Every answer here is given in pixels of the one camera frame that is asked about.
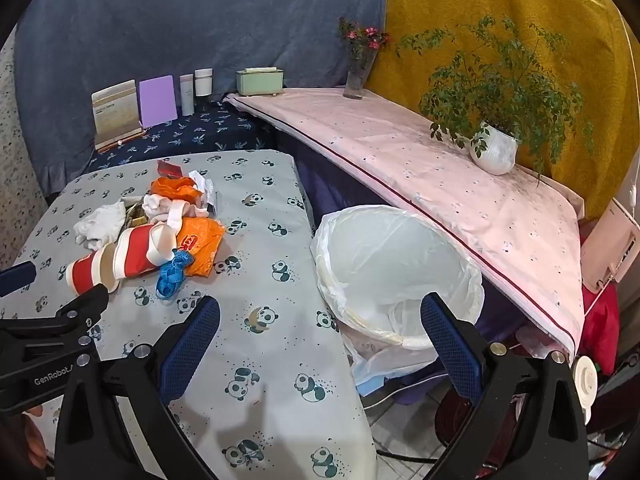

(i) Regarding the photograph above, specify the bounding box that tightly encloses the grey-blue hanging cloth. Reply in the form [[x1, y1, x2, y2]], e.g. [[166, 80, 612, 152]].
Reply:
[[12, 0, 391, 196]]

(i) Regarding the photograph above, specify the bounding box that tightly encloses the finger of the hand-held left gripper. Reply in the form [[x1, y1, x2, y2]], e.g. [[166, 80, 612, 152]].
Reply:
[[0, 261, 37, 297], [0, 283, 110, 361]]

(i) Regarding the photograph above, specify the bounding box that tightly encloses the white cosmetic jar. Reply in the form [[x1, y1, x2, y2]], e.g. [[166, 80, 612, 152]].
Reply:
[[194, 68, 215, 111]]

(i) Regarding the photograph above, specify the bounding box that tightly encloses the navy patterned cloth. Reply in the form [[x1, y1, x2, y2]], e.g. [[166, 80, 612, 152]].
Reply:
[[87, 100, 273, 173]]

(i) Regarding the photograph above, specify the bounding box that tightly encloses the glass vase with pink flowers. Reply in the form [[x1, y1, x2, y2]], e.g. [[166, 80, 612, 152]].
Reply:
[[337, 16, 391, 101]]

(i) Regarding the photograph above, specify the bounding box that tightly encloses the pink appliance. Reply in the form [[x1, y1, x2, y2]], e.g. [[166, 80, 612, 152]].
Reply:
[[580, 197, 640, 293]]

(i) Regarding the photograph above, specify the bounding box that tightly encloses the large white tissue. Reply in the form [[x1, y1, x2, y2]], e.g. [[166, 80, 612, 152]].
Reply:
[[74, 200, 127, 251]]

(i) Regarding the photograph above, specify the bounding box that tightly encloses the person's left hand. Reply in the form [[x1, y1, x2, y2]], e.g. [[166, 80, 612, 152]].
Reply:
[[22, 404, 56, 472]]

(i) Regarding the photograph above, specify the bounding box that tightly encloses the pale blue plastic bag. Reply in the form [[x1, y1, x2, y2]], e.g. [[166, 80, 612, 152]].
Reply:
[[350, 345, 441, 397]]

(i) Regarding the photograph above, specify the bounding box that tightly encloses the pale green tissue box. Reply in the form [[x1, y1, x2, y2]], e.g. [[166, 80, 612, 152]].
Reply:
[[236, 66, 285, 97]]

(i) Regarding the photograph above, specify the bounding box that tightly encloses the pink printed sheet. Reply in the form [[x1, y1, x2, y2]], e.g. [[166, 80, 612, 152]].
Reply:
[[222, 87, 586, 361]]

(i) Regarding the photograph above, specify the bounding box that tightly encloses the blue plastic wrapper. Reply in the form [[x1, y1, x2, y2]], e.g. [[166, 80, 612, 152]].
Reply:
[[156, 249, 193, 301]]

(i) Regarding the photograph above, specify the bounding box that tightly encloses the black cable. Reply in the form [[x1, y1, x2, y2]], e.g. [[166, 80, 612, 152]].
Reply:
[[372, 440, 451, 463]]

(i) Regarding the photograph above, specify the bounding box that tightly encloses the green plant in white pot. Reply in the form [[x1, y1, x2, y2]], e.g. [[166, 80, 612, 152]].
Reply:
[[396, 15, 596, 188]]

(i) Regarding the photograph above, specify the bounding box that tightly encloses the gold foil wrapper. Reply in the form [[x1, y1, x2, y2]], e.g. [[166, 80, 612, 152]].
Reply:
[[122, 202, 146, 228]]

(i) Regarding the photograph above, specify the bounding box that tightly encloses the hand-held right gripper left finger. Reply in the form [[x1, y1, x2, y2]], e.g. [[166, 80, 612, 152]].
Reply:
[[54, 295, 222, 480]]

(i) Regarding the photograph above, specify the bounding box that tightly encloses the white cloth strip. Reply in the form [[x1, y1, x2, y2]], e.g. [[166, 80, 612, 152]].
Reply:
[[142, 192, 211, 251]]

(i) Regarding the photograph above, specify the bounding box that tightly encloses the orange plastic bag red logo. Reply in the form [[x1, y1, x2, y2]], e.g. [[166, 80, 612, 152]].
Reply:
[[172, 217, 227, 278]]

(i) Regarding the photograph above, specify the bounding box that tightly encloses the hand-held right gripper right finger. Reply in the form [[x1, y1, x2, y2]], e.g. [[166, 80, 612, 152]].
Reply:
[[420, 292, 590, 480]]

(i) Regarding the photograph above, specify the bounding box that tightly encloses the purple card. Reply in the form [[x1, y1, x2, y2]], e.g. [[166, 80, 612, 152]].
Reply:
[[138, 75, 178, 129]]

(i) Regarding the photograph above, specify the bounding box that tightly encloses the plain orange plastic bag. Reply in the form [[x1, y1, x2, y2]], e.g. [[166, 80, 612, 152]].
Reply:
[[151, 176, 201, 206]]

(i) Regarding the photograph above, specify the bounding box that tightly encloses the purple cloth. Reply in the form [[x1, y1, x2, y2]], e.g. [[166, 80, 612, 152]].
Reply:
[[277, 127, 506, 406]]

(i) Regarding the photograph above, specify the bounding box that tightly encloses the red striped paper cup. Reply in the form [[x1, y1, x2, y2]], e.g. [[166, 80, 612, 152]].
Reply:
[[112, 224, 177, 280], [65, 247, 123, 295]]

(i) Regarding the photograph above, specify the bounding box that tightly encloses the white round container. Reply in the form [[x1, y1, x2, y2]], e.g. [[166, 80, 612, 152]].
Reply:
[[572, 355, 598, 408]]

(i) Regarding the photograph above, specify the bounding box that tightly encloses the small white tissue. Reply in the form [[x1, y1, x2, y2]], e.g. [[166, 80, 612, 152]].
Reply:
[[189, 170, 218, 211]]

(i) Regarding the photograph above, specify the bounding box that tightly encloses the trash bin with white bag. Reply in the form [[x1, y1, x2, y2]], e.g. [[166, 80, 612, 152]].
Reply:
[[310, 204, 486, 386]]

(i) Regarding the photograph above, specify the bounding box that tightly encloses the panda printed cloth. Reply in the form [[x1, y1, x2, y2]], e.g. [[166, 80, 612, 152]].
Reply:
[[0, 149, 378, 480]]

